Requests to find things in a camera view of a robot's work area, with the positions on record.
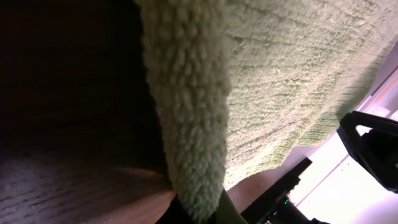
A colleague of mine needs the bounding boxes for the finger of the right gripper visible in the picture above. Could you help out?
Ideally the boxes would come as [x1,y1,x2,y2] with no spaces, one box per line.
[337,111,397,194]

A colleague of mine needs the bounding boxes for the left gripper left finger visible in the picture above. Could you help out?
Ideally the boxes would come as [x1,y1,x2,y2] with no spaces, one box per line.
[155,195,193,224]

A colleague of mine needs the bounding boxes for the green microfibre cloth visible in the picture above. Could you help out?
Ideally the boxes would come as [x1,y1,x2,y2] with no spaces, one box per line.
[139,0,397,223]

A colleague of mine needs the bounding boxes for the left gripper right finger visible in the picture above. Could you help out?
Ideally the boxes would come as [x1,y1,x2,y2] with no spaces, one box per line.
[215,189,248,224]

